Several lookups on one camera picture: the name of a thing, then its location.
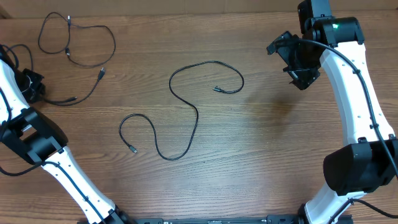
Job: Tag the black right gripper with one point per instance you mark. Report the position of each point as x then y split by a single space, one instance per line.
303 78

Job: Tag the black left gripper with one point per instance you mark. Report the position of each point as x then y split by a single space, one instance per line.
37 86

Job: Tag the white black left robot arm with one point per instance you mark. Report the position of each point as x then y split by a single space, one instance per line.
40 142

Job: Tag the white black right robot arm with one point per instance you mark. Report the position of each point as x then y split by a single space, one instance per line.
368 158

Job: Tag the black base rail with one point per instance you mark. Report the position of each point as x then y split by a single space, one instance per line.
217 220

